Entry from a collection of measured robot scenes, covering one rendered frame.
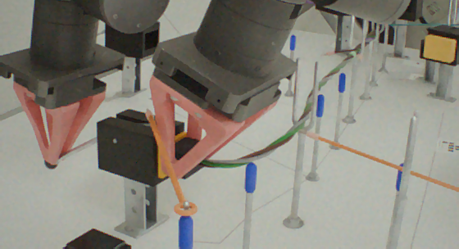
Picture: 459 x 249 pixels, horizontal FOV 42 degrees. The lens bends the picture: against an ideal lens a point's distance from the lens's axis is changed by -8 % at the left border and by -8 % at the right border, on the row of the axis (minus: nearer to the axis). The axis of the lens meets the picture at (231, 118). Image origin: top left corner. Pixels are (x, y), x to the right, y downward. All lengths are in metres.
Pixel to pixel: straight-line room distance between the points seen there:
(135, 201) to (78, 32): 0.14
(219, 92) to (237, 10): 0.05
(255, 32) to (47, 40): 0.18
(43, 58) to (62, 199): 0.14
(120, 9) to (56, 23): 0.08
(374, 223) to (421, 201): 0.07
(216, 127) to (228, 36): 0.06
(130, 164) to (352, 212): 0.21
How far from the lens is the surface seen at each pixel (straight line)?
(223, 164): 0.46
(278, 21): 0.40
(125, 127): 0.48
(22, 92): 0.54
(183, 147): 0.47
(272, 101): 0.45
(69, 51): 0.50
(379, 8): 0.44
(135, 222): 0.52
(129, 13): 0.43
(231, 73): 0.41
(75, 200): 0.57
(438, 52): 0.90
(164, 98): 0.42
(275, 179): 0.62
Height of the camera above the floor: 1.43
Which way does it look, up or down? 29 degrees down
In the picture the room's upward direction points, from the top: 55 degrees clockwise
